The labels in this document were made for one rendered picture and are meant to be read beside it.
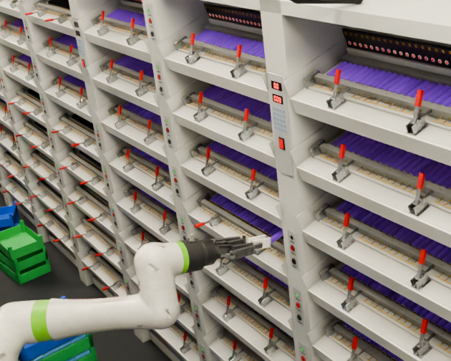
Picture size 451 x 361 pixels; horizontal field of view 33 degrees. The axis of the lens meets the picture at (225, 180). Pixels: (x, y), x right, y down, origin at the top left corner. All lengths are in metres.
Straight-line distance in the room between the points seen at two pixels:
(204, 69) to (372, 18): 0.81
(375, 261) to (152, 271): 0.59
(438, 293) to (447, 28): 0.62
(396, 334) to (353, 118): 0.57
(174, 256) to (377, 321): 0.57
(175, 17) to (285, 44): 0.70
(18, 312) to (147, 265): 0.40
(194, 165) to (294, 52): 0.80
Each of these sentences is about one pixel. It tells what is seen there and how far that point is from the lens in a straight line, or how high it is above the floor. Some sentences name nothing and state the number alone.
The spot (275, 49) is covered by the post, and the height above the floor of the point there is 1.63.
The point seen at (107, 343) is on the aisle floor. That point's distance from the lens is 3.85.
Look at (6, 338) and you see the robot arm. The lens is 2.17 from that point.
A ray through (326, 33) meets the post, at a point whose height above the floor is 1.64.
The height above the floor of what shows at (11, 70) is 1.13.
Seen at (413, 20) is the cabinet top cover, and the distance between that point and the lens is 1.60.
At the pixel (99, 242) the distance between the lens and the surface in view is 3.98.
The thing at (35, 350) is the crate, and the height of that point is 0.43.
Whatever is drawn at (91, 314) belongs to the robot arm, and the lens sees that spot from 2.17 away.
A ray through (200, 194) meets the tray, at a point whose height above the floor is 0.99.
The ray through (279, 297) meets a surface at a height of 0.76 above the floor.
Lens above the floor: 2.11
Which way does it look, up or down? 23 degrees down
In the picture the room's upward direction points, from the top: 7 degrees counter-clockwise
